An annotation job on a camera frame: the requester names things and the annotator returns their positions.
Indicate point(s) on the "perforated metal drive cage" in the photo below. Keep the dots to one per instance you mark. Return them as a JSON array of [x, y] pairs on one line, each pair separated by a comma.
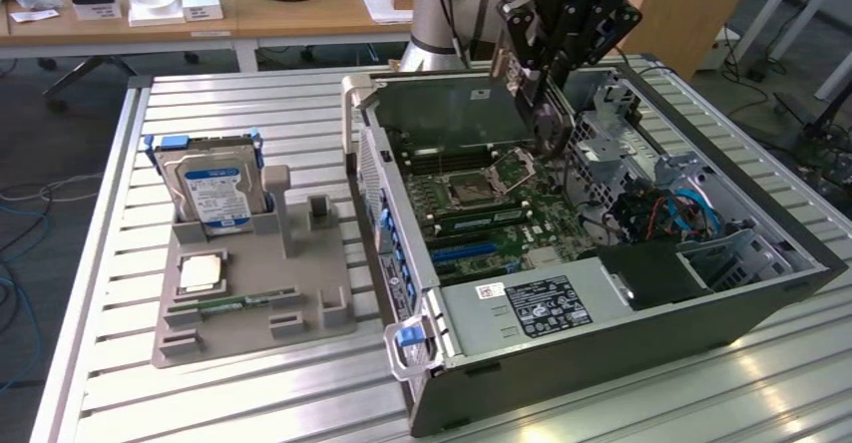
[[606, 168]]

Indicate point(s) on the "white card with red print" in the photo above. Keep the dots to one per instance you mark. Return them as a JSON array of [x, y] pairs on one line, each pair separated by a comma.
[[34, 15]]

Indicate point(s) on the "black open PC case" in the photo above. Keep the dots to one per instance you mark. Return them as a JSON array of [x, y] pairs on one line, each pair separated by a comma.
[[599, 363]]

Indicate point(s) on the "white table frame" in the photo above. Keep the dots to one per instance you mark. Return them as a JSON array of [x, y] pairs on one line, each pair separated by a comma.
[[838, 76]]

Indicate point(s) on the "white paper stack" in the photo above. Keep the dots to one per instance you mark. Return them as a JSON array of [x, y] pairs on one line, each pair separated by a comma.
[[386, 9]]

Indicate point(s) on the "CPU socket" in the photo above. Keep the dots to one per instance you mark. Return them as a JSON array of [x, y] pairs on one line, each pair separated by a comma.
[[472, 188]]

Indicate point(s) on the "green RAM stick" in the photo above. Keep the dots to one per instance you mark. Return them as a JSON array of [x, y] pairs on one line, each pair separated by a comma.
[[230, 302], [479, 221]]

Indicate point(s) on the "grey power supply unit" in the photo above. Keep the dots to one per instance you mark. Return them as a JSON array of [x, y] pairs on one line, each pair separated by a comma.
[[479, 323]]

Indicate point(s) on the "silver CPU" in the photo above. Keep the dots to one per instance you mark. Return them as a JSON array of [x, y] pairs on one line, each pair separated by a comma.
[[202, 273]]

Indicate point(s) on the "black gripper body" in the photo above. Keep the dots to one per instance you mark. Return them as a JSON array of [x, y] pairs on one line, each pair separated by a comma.
[[579, 9]]

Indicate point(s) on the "silver chipset heatsink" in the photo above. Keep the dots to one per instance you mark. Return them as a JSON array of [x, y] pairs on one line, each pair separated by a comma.
[[543, 259]]

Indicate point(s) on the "black Nvidia graphics card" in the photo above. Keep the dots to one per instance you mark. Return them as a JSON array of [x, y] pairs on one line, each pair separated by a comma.
[[552, 129]]

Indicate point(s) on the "wooden desk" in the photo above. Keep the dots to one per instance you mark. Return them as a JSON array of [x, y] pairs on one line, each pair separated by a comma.
[[80, 31]]

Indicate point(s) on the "grey plastic parts rack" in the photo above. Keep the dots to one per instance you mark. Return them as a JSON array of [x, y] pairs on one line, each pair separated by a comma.
[[259, 273]]

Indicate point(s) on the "green motherboard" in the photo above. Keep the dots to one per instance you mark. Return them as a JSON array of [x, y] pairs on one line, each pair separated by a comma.
[[546, 233]]

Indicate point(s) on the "flat white box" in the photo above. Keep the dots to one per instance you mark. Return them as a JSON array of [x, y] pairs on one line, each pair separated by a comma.
[[156, 20]]

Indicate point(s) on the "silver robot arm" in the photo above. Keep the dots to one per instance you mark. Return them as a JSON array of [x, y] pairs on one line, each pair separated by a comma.
[[432, 29]]

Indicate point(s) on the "metal socket cover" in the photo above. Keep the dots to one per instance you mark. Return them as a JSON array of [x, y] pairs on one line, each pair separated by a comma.
[[514, 168]]

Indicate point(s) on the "white cube box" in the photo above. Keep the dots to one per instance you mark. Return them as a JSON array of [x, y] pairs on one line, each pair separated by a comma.
[[203, 9]]

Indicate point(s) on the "hard disk with blue caddy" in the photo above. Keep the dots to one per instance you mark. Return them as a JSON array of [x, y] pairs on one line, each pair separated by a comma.
[[214, 196]]

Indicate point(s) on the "white box with black top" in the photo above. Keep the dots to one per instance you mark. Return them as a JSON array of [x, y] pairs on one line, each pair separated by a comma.
[[96, 11]]

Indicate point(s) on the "white tape roll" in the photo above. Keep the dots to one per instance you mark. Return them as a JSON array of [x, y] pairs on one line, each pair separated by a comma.
[[152, 1]]

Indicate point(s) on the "grey metal disk bay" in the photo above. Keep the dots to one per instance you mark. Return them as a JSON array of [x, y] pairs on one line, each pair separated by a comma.
[[739, 263]]

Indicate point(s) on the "wooden cabinet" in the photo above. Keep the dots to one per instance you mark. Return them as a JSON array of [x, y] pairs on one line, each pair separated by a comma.
[[692, 14]]

